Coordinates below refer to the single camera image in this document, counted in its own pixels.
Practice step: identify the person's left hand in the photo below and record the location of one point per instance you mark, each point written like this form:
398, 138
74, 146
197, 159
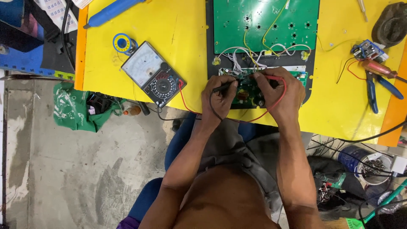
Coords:
216, 101

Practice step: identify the person's right hand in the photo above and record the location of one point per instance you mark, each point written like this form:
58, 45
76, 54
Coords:
283, 93

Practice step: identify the black multimeter probe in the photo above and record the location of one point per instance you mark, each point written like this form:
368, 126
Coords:
223, 87

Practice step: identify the red multimeter probe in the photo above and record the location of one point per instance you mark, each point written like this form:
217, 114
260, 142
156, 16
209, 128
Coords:
271, 77

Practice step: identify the small green circuit board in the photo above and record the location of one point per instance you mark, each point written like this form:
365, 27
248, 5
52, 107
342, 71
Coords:
248, 92

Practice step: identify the black plastic panel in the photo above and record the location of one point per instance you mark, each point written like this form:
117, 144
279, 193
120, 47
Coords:
213, 60

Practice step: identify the grey shorts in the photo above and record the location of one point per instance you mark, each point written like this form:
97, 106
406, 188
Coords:
235, 149

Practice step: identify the large green circuit board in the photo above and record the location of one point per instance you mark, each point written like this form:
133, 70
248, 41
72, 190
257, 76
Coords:
265, 27

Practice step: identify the analog multimeter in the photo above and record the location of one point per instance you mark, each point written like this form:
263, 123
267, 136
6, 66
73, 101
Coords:
152, 73

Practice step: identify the small orange bottle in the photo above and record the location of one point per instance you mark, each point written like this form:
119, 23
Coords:
132, 110

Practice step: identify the small blue circuit module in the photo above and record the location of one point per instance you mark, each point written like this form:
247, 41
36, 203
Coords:
368, 51

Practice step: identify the green power drill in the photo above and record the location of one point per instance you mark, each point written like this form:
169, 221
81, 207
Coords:
332, 181

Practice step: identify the bucket of screws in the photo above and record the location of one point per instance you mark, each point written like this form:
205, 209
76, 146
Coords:
365, 162

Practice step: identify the dark brown cap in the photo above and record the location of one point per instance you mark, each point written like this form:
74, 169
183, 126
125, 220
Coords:
391, 24

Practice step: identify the white power adapter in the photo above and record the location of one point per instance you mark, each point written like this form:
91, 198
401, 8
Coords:
399, 164

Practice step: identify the blue desoldering pump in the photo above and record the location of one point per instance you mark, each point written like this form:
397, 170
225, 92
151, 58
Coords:
111, 12

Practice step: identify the green cloth bag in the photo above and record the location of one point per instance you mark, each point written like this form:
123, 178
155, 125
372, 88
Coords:
74, 109

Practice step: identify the green broom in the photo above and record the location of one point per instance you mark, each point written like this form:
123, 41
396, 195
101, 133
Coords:
381, 203

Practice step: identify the purple cloth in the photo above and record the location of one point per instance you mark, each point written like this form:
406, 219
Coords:
127, 223

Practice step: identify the sheet of printed labels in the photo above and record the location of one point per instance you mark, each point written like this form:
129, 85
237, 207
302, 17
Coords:
57, 12

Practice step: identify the blue foam mat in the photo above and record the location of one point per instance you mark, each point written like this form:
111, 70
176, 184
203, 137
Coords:
22, 60

